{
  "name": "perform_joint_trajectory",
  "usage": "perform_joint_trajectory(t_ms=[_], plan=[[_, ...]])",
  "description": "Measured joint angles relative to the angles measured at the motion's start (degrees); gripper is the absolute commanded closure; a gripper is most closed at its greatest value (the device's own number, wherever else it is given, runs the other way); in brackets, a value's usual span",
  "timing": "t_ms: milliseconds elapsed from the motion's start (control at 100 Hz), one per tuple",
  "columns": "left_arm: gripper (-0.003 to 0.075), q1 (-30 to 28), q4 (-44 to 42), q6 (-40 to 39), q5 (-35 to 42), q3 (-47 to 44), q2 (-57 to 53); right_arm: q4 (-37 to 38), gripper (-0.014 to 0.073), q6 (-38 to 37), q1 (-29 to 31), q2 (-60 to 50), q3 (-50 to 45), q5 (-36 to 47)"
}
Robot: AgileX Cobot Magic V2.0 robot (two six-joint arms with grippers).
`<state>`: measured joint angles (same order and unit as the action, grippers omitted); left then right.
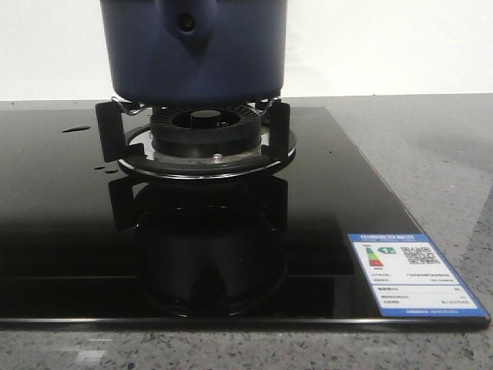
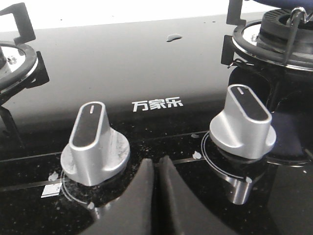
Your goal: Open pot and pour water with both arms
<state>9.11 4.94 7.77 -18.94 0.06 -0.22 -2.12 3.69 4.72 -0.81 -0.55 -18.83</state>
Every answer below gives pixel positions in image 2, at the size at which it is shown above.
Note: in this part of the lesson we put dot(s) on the silver left stove knob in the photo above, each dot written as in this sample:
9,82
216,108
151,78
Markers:
95,151

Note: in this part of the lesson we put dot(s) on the black right burner head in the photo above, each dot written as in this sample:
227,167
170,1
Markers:
275,31

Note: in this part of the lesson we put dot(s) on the blue cooking pot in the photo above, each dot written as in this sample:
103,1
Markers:
288,4

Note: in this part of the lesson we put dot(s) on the black glass gas stove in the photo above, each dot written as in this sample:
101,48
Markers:
162,83

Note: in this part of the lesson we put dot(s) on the silver right stove knob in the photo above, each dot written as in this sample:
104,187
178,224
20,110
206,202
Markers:
243,127

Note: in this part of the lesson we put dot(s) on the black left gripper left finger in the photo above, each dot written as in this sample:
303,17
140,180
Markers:
131,213

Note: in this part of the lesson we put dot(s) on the black right pot support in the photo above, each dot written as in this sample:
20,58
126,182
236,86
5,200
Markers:
245,39

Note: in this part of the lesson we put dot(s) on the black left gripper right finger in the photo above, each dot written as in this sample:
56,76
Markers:
180,211

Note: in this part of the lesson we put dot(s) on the silver stove knob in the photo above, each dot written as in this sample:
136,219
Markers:
243,127
95,151

